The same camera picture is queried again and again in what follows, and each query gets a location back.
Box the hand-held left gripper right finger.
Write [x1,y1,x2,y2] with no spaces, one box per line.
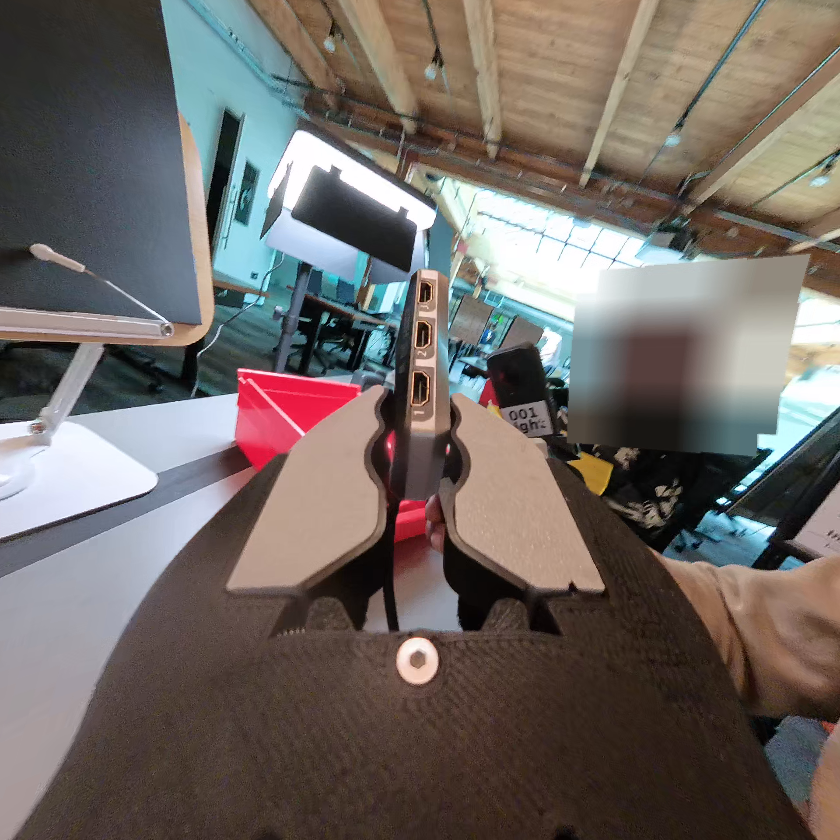
[441,392,606,596]

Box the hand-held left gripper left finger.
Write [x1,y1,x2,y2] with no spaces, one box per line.
[225,386,391,595]

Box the red storage bin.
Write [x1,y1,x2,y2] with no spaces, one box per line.
[235,367,429,543]

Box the black braided hdmi cable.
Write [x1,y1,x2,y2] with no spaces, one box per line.
[382,268,455,632]

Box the person's right forearm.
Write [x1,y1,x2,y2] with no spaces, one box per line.
[655,550,840,724]

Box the person's right hand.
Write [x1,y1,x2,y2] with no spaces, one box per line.
[424,494,448,553]

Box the whiteboard with writing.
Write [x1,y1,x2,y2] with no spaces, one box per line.
[448,294,494,343]
[500,314,547,350]

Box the yellow storage bin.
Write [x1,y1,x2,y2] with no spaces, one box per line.
[566,451,616,497]

